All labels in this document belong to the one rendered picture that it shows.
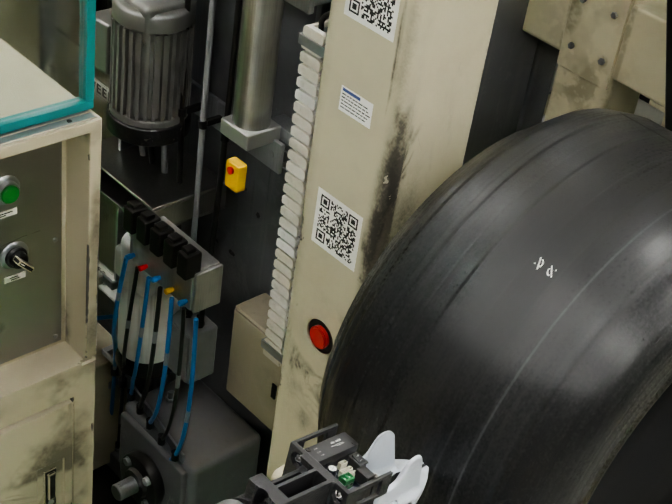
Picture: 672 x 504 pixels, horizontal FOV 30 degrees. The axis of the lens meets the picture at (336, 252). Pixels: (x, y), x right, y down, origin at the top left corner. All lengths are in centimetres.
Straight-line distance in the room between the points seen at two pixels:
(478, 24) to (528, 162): 20
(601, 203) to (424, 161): 28
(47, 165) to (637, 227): 74
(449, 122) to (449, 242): 25
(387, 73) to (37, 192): 49
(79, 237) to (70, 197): 5
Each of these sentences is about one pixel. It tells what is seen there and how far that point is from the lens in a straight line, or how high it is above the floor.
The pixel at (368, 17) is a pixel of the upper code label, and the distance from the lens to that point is 130.
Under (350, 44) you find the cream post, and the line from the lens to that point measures 133.
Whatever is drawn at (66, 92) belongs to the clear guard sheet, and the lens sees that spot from 149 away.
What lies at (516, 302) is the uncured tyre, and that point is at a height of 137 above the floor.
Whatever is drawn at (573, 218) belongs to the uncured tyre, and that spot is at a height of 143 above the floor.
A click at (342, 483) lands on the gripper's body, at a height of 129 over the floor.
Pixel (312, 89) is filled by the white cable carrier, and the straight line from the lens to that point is 141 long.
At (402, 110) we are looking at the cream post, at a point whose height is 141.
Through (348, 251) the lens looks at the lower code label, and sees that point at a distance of 143.
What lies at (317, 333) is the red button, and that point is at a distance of 152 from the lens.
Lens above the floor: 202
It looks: 35 degrees down
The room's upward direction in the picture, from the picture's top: 9 degrees clockwise
